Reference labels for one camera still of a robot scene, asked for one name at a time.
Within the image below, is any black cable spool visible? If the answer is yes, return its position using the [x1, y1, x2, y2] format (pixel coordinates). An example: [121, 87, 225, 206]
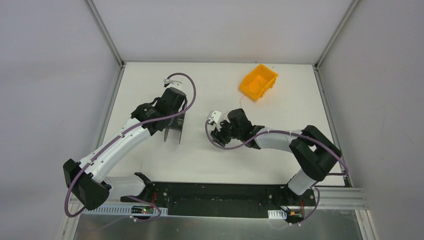
[163, 113, 185, 144]

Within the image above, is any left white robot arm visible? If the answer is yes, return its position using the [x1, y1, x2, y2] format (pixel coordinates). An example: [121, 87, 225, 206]
[62, 87, 187, 210]

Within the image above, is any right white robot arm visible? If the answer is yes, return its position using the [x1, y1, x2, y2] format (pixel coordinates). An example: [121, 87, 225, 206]
[205, 108, 342, 205]

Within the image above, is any orange plastic bin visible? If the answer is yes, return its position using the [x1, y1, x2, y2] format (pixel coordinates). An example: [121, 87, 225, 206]
[239, 64, 279, 101]

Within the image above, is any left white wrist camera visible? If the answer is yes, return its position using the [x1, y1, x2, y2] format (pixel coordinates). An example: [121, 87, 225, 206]
[163, 78, 183, 91]

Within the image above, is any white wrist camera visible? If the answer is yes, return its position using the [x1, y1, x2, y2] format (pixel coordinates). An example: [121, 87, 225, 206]
[206, 110, 222, 126]
[163, 78, 183, 91]

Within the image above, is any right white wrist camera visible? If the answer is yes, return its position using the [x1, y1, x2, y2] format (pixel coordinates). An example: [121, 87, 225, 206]
[206, 110, 222, 126]

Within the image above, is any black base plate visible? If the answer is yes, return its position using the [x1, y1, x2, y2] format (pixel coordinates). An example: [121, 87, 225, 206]
[137, 181, 316, 219]

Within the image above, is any right white cable duct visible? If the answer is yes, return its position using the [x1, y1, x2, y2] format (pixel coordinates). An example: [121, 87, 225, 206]
[267, 209, 287, 220]

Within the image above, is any white cable duct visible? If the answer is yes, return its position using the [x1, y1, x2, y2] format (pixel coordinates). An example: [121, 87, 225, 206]
[267, 209, 287, 220]
[82, 204, 160, 217]

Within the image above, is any left white cable duct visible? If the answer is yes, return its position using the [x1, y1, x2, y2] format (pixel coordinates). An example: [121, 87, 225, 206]
[82, 204, 160, 217]

